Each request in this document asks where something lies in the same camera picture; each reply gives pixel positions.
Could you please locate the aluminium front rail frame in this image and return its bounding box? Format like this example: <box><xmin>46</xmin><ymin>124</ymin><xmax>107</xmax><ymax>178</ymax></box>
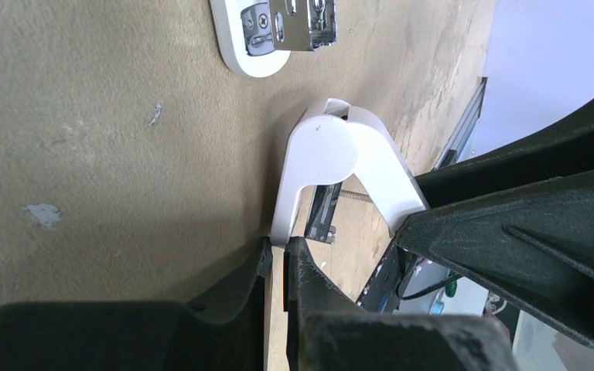
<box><xmin>356</xmin><ymin>77</ymin><xmax>489</xmax><ymax>315</ymax></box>

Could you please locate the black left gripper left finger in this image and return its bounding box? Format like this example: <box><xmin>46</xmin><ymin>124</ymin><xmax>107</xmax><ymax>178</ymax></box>
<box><xmin>0</xmin><ymin>237</ymin><xmax>272</xmax><ymax>370</ymax></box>

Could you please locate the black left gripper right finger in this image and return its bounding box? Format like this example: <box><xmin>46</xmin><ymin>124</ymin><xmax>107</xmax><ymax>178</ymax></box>
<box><xmin>284</xmin><ymin>237</ymin><xmax>518</xmax><ymax>370</ymax></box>

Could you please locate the small white stapler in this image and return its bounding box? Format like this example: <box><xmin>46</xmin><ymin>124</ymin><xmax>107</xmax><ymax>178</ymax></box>
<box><xmin>270</xmin><ymin>98</ymin><xmax>430</xmax><ymax>246</ymax></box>

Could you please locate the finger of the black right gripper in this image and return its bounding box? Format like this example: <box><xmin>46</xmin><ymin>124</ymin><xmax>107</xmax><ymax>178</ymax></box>
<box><xmin>416</xmin><ymin>98</ymin><xmax>594</xmax><ymax>208</ymax></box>
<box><xmin>395</xmin><ymin>161</ymin><xmax>594</xmax><ymax>352</ymax></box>

